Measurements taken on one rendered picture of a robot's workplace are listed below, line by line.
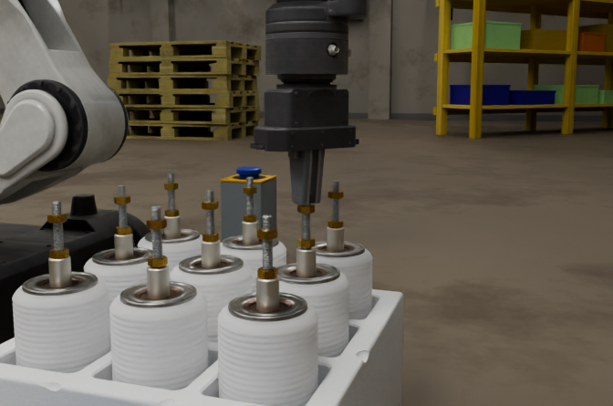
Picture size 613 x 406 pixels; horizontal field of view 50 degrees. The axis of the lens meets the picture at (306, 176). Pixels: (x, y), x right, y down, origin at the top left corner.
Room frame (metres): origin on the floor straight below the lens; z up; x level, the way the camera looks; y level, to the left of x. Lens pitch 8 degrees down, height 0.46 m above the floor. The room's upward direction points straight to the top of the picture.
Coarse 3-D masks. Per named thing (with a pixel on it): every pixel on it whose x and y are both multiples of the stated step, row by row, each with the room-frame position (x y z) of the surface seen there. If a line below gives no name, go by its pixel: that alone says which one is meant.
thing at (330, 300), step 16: (288, 288) 0.68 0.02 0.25; (304, 288) 0.68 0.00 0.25; (320, 288) 0.68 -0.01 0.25; (336, 288) 0.69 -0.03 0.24; (320, 304) 0.68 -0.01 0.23; (336, 304) 0.69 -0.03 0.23; (320, 320) 0.68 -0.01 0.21; (336, 320) 0.69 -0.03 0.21; (320, 336) 0.67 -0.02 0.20; (336, 336) 0.69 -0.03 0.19; (320, 352) 0.67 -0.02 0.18; (336, 352) 0.69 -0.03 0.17
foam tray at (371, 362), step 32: (352, 320) 0.77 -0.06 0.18; (384, 320) 0.77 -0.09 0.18; (0, 352) 0.67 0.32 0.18; (352, 352) 0.67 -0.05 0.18; (384, 352) 0.76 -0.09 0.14; (0, 384) 0.61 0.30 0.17; (32, 384) 0.60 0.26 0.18; (64, 384) 0.60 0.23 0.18; (96, 384) 0.60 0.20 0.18; (128, 384) 0.60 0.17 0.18; (192, 384) 0.60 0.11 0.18; (320, 384) 0.60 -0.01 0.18; (352, 384) 0.61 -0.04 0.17; (384, 384) 0.76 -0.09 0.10
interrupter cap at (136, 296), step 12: (132, 288) 0.66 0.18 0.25; (144, 288) 0.66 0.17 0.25; (180, 288) 0.66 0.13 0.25; (192, 288) 0.66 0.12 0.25; (120, 300) 0.63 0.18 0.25; (132, 300) 0.62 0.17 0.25; (144, 300) 0.62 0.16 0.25; (156, 300) 0.62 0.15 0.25; (168, 300) 0.62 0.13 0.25; (180, 300) 0.62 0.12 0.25
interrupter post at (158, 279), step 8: (152, 272) 0.63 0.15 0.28; (160, 272) 0.64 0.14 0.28; (168, 272) 0.64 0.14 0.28; (152, 280) 0.63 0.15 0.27; (160, 280) 0.63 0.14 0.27; (168, 280) 0.64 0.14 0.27; (152, 288) 0.63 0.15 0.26; (160, 288) 0.63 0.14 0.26; (168, 288) 0.64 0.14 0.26; (152, 296) 0.63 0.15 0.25; (160, 296) 0.63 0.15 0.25; (168, 296) 0.64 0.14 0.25
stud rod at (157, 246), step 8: (152, 208) 0.64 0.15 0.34; (160, 208) 0.64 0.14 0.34; (152, 216) 0.64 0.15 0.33; (160, 216) 0.64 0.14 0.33; (152, 232) 0.64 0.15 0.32; (160, 232) 0.64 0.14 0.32; (152, 240) 0.64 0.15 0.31; (160, 240) 0.64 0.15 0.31; (152, 248) 0.64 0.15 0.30; (160, 248) 0.64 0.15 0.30; (160, 256) 0.64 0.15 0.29
